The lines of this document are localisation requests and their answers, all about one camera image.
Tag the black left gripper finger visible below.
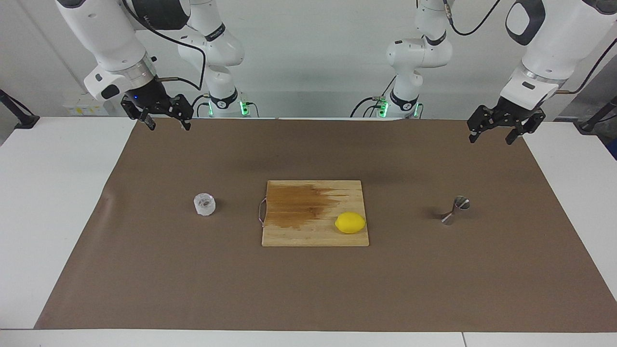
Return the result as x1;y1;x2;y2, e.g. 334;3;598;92
467;106;499;144
505;112;546;145

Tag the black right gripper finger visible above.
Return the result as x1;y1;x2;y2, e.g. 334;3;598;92
168;94;194;131
121;99;156;131

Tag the steel jigger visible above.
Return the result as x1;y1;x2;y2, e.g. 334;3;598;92
440;195;471;226

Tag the clear faceted glass cup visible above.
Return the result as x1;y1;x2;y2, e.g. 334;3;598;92
193;192;216;217

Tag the black clamp stand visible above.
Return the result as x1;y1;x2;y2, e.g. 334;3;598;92
0;89;40;129
576;95;617;134

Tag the brown table mat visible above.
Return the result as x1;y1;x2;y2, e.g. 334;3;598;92
34;117;617;333

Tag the yellow lemon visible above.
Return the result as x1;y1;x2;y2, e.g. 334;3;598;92
335;212;367;235

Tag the wooden cutting board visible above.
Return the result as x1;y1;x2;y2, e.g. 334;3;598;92
261;180;370;247

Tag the black base cable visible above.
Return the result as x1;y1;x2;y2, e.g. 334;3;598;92
190;94;213;119
350;75;397;118

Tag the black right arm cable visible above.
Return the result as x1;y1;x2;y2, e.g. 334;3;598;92
121;0;208;92

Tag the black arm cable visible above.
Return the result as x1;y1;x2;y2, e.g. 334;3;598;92
121;0;208;92
443;0;617;94

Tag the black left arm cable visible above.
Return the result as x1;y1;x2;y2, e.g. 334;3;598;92
443;0;617;94

